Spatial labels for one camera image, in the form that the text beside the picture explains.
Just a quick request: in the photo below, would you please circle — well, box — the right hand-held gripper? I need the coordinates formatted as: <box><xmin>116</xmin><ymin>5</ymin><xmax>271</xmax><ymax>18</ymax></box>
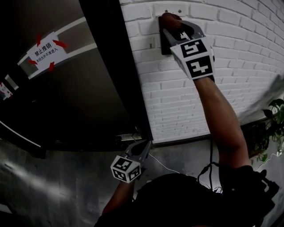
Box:
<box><xmin>163</xmin><ymin>21</ymin><xmax>215</xmax><ymax>82</ymax></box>

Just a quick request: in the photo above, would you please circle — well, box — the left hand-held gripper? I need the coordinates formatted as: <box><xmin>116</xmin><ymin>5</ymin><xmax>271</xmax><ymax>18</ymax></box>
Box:
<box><xmin>110</xmin><ymin>140</ymin><xmax>152</xmax><ymax>184</ymax></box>

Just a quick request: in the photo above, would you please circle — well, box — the reddish brown cloth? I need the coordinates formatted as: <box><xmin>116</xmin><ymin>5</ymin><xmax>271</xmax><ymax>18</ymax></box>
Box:
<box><xmin>160</xmin><ymin>12</ymin><xmax>184</xmax><ymax>32</ymax></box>

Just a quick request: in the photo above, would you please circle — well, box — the black wall access panel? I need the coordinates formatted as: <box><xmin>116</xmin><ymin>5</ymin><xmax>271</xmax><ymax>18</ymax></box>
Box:
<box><xmin>158</xmin><ymin>16</ymin><xmax>176</xmax><ymax>56</ymax></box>

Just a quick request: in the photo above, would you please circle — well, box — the person's left forearm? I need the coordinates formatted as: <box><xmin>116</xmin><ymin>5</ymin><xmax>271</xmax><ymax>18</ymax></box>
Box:
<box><xmin>101</xmin><ymin>180</ymin><xmax>136</xmax><ymax>215</ymax></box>

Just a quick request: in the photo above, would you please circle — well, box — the person's right forearm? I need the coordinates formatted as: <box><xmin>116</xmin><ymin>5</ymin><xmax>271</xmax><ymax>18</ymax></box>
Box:
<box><xmin>193</xmin><ymin>76</ymin><xmax>253</xmax><ymax>169</ymax></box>

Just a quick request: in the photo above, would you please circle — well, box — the metal door floor hinge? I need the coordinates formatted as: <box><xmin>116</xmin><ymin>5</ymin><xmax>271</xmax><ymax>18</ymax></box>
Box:
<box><xmin>117</xmin><ymin>133</ymin><xmax>143</xmax><ymax>141</ymax></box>

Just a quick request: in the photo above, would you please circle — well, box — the person's black shirt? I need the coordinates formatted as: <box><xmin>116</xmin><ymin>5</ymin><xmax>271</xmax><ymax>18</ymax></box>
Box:
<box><xmin>94</xmin><ymin>164</ymin><xmax>277</xmax><ymax>227</ymax></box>

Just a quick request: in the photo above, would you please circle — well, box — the dark glass door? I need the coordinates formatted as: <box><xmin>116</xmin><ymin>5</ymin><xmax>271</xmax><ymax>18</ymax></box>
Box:
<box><xmin>0</xmin><ymin>0</ymin><xmax>138</xmax><ymax>152</ymax></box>

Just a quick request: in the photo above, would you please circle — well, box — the black door with white strip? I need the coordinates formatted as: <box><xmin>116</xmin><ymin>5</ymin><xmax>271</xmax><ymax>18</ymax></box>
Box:
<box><xmin>0</xmin><ymin>73</ymin><xmax>46</xmax><ymax>159</ymax></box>

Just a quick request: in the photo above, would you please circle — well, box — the green potted plant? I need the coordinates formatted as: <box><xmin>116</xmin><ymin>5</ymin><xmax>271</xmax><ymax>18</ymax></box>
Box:
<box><xmin>248</xmin><ymin>98</ymin><xmax>284</xmax><ymax>163</ymax></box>

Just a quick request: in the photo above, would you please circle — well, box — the large white taped paper sign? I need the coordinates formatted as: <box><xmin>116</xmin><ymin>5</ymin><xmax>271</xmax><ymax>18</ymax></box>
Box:
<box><xmin>26</xmin><ymin>32</ymin><xmax>68</xmax><ymax>72</ymax></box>

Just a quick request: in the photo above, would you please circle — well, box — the small white taped paper sign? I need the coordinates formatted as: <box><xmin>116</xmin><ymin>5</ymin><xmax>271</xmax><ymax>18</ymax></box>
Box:
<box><xmin>0</xmin><ymin>81</ymin><xmax>13</xmax><ymax>101</ymax></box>

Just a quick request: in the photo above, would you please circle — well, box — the white wall mounting plate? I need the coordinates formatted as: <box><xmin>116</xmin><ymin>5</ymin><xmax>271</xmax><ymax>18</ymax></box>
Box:
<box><xmin>152</xmin><ymin>3</ymin><xmax>189</xmax><ymax>18</ymax></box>

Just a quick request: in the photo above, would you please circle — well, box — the long white floor cable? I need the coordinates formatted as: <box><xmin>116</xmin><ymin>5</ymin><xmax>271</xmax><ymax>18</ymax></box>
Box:
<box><xmin>148</xmin><ymin>153</ymin><xmax>181</xmax><ymax>174</ymax></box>

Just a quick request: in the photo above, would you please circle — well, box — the black door frame post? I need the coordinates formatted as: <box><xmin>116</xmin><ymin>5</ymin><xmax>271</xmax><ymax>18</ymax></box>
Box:
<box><xmin>79</xmin><ymin>0</ymin><xmax>154</xmax><ymax>142</ymax></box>

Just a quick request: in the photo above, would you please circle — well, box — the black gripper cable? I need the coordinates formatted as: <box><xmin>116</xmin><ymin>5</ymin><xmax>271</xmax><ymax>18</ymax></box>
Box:
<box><xmin>197</xmin><ymin>135</ymin><xmax>223</xmax><ymax>194</ymax></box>

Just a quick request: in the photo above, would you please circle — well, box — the white adapter cable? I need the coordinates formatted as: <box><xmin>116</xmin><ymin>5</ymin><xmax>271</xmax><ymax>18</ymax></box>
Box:
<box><xmin>255</xmin><ymin>154</ymin><xmax>278</xmax><ymax>172</ymax></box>

